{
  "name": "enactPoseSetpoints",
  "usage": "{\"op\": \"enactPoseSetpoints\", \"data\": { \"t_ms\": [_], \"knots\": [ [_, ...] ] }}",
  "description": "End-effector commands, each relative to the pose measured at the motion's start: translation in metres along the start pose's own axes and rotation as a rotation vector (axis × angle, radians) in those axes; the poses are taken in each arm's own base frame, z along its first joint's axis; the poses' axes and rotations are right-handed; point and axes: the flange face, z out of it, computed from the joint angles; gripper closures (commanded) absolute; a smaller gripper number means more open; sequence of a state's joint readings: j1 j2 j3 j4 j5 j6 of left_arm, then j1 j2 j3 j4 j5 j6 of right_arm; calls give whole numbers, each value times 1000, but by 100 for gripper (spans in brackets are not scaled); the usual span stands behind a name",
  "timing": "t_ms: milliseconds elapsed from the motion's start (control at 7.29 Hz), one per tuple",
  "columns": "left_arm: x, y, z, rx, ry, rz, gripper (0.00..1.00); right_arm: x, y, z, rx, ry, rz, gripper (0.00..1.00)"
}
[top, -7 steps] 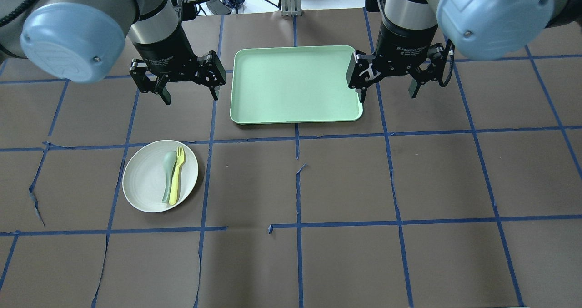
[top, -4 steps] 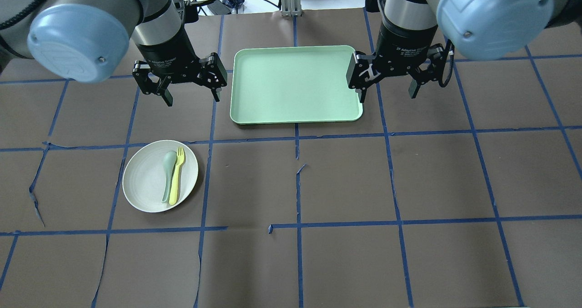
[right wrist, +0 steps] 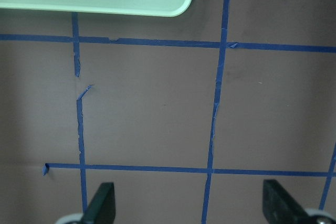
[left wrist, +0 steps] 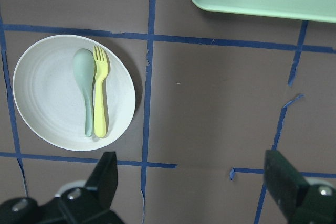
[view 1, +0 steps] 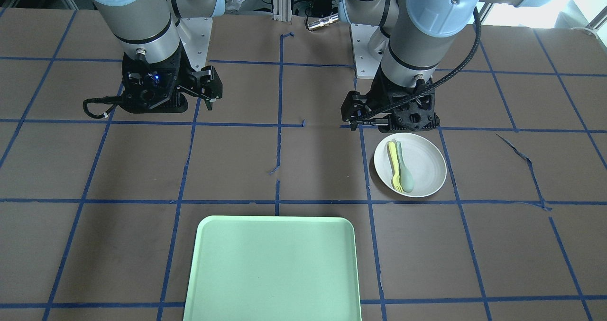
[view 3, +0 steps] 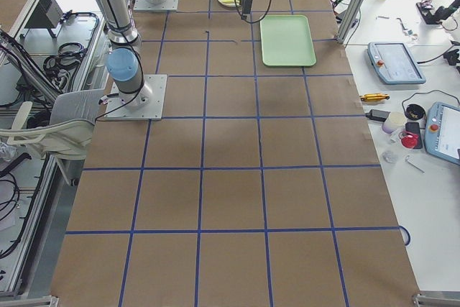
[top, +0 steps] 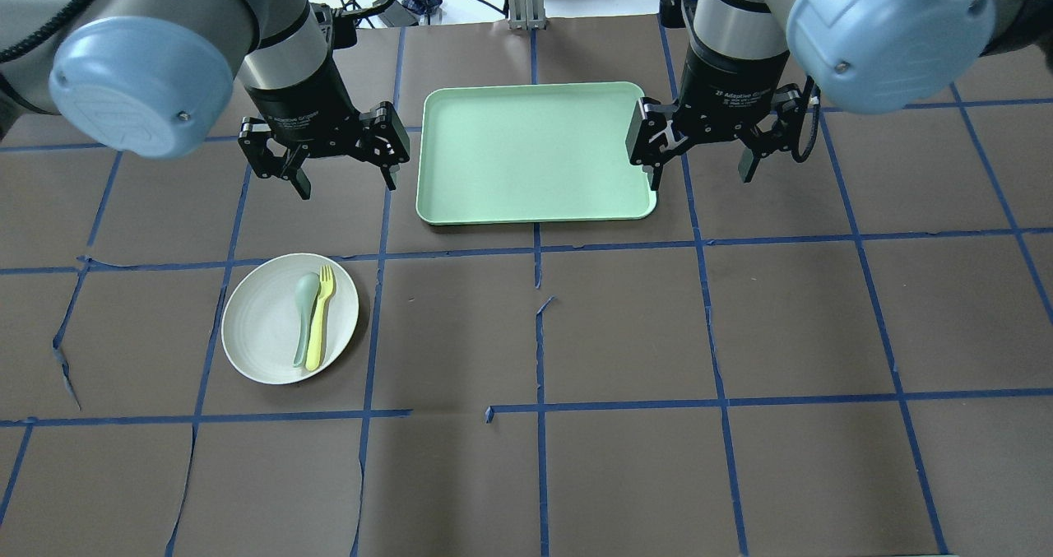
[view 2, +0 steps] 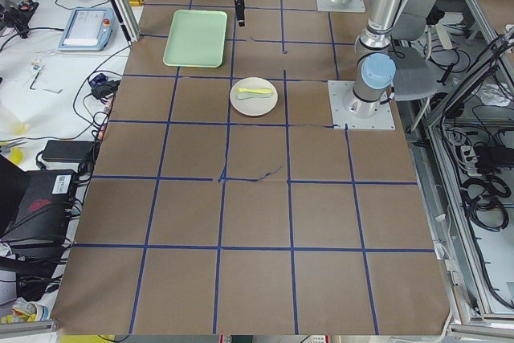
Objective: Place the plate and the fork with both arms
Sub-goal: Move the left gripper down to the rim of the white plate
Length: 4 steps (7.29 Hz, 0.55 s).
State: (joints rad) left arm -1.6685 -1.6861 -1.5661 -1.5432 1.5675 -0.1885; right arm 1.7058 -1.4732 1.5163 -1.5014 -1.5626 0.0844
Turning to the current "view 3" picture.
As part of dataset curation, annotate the red round button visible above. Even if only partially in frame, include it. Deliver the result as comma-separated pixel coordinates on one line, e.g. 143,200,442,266
399,132,419,149

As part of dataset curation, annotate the lower teach pendant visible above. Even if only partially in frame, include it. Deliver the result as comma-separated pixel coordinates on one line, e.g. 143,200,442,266
424,102,459,165

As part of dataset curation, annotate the aluminium frame post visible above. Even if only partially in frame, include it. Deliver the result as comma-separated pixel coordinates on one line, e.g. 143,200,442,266
336,0,379,44

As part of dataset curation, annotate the black power adapter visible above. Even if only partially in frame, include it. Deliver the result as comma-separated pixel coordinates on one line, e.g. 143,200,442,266
365,109,390,122

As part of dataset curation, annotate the teach pendant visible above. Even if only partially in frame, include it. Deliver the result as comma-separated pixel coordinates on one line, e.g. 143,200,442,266
424,102,459,165
367,42,426,85

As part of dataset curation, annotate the green plastic tray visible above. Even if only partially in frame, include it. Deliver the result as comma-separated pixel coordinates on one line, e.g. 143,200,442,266
259,15,316,67

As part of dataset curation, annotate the orange metal tool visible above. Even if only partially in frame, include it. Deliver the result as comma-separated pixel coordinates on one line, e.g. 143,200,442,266
360,93,390,102

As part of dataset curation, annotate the white office chair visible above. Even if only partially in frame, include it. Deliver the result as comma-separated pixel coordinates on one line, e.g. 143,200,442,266
1,88,104,186

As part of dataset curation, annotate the upper teach pendant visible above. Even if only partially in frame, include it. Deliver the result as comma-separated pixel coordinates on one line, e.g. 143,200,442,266
367,42,426,85

